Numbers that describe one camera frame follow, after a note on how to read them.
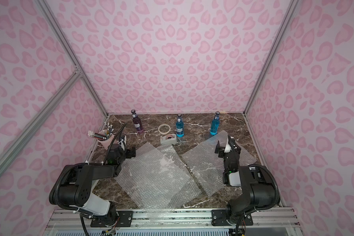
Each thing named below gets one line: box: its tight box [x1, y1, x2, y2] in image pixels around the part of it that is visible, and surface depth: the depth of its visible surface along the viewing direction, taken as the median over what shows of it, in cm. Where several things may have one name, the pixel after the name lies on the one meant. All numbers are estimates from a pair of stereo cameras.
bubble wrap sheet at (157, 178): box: [114, 142, 203, 210], surface depth 87 cm
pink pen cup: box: [96, 133, 115, 150], surface depth 95 cm
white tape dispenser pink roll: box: [160, 133, 177, 145], surface depth 103 cm
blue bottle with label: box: [176, 113, 185, 138], surface depth 100 cm
